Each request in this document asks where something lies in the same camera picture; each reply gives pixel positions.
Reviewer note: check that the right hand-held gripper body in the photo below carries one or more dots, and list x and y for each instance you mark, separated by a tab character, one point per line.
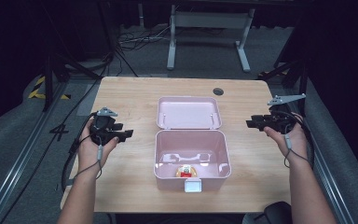
281	119

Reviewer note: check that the aluminium floor rail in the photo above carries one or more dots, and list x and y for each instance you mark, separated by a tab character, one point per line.
15	168
332	186

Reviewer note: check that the white metal table frame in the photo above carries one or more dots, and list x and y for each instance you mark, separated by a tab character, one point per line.
209	20

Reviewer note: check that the black chair seat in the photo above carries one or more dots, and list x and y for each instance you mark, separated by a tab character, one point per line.
276	213

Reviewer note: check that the black tripod stand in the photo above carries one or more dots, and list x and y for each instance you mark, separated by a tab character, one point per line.
301	77
48	81

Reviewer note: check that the yellow and black floor tape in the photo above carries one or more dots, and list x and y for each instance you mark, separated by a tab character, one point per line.
38	91

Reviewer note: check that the person's right hand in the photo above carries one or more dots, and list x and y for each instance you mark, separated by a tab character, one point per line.
295	143

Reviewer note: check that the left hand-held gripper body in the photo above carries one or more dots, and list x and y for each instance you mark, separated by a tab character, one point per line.
102	129

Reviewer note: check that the person's left hand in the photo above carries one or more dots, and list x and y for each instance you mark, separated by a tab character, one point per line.
90	152

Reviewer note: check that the pink plastic storage box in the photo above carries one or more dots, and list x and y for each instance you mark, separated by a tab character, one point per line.
191	149

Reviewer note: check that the small orange and red toy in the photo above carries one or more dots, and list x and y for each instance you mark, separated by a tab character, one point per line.
186	171

